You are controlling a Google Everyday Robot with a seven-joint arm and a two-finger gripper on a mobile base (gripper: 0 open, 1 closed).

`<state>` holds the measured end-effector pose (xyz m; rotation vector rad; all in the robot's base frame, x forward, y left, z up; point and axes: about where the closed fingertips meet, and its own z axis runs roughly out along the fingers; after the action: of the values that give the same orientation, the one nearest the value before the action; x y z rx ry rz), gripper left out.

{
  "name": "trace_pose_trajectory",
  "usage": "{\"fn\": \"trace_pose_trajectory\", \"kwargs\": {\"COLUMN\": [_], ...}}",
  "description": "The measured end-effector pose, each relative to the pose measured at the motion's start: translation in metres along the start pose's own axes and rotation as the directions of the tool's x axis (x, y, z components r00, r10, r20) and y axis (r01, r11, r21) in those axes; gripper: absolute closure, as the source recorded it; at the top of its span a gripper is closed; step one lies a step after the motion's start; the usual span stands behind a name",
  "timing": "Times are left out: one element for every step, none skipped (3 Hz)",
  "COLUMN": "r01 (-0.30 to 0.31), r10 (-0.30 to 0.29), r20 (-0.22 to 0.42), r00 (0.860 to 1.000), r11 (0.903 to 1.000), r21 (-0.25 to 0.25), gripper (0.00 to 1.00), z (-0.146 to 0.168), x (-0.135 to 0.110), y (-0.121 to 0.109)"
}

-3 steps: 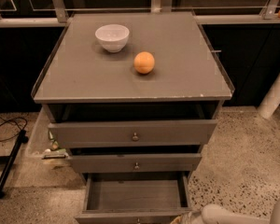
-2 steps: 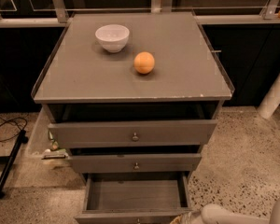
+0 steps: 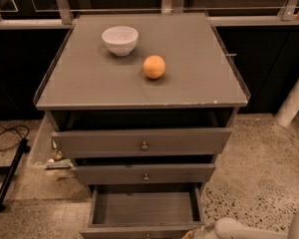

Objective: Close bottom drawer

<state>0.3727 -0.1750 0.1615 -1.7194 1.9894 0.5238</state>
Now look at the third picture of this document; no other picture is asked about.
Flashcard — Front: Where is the grey bottom drawer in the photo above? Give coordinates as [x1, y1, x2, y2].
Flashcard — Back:
[81, 183, 204, 239]

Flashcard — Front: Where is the grey drawer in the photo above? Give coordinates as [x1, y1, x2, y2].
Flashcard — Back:
[50, 108, 233, 159]
[81, 183, 204, 239]
[73, 154, 215, 185]

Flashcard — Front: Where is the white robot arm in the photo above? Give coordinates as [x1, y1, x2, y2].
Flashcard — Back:
[181, 80, 299, 239]

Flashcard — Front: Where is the grey middle drawer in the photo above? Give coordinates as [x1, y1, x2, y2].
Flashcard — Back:
[73, 154, 215, 185]

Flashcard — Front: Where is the grey drawer cabinet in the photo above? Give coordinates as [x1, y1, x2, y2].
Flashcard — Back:
[33, 12, 251, 191]

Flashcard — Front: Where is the grey top drawer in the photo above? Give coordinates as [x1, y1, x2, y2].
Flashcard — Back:
[50, 108, 233, 159]

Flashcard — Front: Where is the orange fruit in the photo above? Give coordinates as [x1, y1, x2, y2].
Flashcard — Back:
[143, 55, 165, 80]

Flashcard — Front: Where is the clear plastic bin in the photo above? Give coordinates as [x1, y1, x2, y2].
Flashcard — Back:
[28, 118, 73, 170]

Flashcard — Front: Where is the black stand leg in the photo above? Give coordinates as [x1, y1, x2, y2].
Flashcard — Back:
[0, 138, 31, 212]

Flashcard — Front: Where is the white ceramic bowl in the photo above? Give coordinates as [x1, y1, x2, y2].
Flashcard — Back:
[102, 26, 139, 57]

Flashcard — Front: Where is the black cable on floor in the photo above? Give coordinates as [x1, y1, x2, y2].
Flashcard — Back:
[0, 120, 30, 152]

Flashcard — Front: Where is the metal window frame rail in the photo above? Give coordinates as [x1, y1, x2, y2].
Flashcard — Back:
[0, 0, 299, 29]

